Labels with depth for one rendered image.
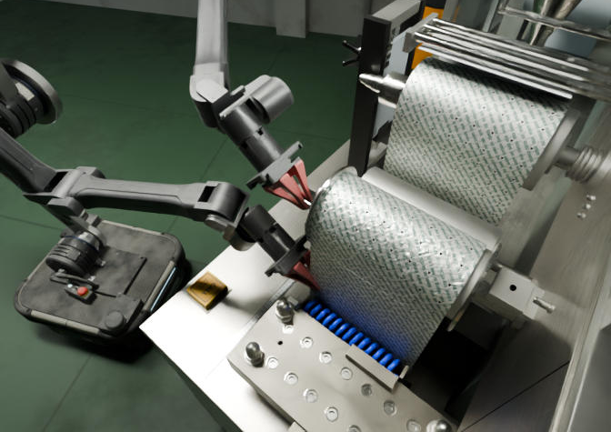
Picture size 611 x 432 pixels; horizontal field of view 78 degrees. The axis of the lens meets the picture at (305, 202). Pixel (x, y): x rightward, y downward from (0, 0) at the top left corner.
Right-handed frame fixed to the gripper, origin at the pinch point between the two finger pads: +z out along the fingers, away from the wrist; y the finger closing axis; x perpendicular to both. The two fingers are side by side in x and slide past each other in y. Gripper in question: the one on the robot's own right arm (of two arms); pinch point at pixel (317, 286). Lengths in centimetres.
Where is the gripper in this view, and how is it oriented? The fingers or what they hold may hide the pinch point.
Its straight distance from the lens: 75.4
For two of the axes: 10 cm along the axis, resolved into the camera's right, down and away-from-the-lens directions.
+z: 6.8, 7.3, 0.2
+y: -6.2, 5.9, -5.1
